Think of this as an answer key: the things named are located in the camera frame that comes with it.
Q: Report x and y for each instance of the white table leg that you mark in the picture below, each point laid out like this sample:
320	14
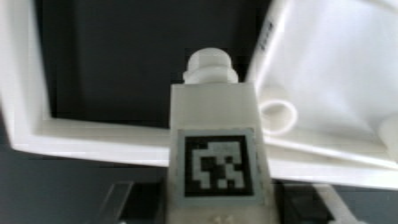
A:
219	185
388	135

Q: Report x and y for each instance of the white fence front wall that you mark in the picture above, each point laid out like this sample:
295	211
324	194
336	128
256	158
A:
310	157

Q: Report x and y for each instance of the white fence left wall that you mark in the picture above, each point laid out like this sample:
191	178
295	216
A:
24	94

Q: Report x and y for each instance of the white fence wall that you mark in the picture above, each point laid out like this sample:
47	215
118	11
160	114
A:
310	157
24	94

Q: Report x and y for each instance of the white square table top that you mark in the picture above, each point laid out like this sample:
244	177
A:
324	67

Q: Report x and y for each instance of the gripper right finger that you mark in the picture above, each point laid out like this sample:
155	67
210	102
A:
310	204

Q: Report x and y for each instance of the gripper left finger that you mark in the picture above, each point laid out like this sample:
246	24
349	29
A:
134	204

